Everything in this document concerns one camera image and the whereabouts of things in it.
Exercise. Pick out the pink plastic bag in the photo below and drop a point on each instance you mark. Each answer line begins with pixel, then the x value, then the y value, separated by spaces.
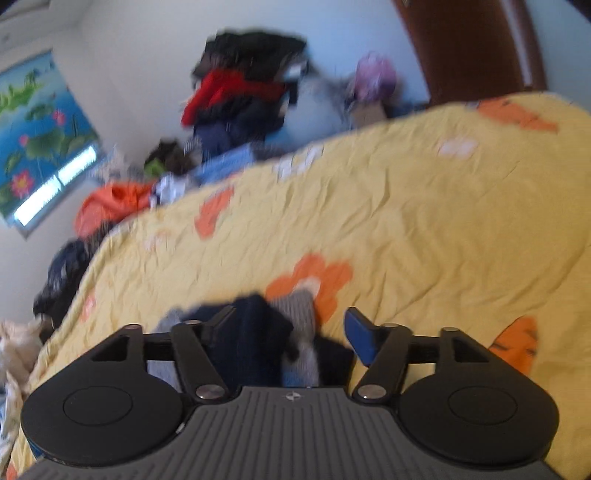
pixel 376 76

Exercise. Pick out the window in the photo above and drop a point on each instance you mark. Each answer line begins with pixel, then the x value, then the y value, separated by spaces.
pixel 69 173

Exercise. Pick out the dark brown garment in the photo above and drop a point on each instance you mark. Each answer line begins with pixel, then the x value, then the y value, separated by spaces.
pixel 173 154

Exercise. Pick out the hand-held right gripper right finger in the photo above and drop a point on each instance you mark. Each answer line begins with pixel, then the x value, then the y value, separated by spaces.
pixel 364 337

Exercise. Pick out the navy sweater with grey stripes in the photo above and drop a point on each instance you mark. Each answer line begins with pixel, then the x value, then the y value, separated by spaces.
pixel 256 332

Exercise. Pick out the brown wooden door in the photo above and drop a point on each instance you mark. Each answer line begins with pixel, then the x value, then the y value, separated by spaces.
pixel 466 46

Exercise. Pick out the large white bundle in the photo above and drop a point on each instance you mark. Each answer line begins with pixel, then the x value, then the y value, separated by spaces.
pixel 318 108

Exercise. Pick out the floral pillow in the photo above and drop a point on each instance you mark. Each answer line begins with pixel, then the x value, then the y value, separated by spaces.
pixel 115 166

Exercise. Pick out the orange cloth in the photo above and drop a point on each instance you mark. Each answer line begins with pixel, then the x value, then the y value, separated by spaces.
pixel 111 203

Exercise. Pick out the cardboard box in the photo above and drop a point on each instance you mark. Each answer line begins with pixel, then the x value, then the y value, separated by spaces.
pixel 369 113

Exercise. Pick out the heap of dark patterned clothes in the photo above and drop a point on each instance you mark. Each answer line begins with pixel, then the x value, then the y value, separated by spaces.
pixel 64 272

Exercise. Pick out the lotus pond wall poster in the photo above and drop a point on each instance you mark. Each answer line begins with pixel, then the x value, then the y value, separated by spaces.
pixel 32 129

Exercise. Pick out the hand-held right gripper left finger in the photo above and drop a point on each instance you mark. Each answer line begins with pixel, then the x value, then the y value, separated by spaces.
pixel 220 321

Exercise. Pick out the white patterned cloth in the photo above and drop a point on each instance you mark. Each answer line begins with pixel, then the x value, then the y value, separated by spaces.
pixel 9 424

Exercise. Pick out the pile of dark and red clothes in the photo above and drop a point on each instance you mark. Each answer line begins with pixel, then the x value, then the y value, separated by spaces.
pixel 240 92

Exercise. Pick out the white crumpled cloth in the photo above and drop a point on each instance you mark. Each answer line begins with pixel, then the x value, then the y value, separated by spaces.
pixel 171 189

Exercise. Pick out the light blue blanket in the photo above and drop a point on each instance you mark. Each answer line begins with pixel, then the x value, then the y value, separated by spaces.
pixel 226 164

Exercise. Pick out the yellow carrot print blanket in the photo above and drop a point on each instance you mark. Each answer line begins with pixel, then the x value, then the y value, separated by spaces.
pixel 415 207

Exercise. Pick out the beige cloth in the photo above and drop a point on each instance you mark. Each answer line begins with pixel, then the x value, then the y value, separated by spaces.
pixel 18 346

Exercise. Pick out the green plastic stool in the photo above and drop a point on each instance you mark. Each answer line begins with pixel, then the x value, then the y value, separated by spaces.
pixel 152 168

